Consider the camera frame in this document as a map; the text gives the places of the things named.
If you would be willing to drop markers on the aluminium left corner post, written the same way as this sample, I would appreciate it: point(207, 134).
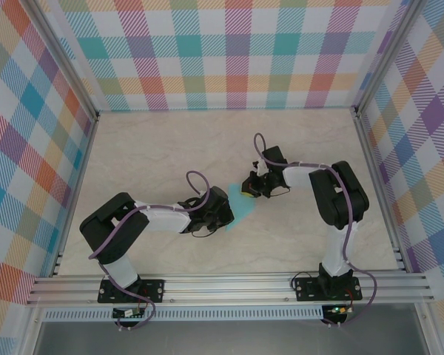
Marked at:
point(72, 55)

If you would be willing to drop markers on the grey metal sheet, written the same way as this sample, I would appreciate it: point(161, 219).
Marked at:
point(225, 340)

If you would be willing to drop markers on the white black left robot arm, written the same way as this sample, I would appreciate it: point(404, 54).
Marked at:
point(163, 219)

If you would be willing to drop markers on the aluminium mounting rail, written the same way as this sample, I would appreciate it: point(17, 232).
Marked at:
point(225, 288)

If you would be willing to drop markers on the black left circuit board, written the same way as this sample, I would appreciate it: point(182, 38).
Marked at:
point(127, 313)

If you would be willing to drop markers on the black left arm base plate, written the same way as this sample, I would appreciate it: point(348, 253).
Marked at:
point(151, 290)

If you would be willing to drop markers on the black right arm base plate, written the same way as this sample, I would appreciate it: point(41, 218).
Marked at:
point(307, 290)

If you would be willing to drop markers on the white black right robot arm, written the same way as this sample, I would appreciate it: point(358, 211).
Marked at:
point(299, 174)

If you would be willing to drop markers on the aluminium right side rail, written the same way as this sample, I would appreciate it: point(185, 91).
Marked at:
point(378, 185)

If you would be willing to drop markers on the aluminium corner post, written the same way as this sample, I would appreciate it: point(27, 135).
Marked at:
point(72, 55)
point(386, 55)

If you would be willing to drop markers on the right circuit board green light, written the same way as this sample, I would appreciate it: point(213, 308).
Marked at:
point(336, 310)

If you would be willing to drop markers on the teal paper sheet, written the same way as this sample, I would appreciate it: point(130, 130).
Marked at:
point(241, 208)

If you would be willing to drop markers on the aluminium right corner post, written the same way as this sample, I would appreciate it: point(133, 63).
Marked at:
point(386, 55)

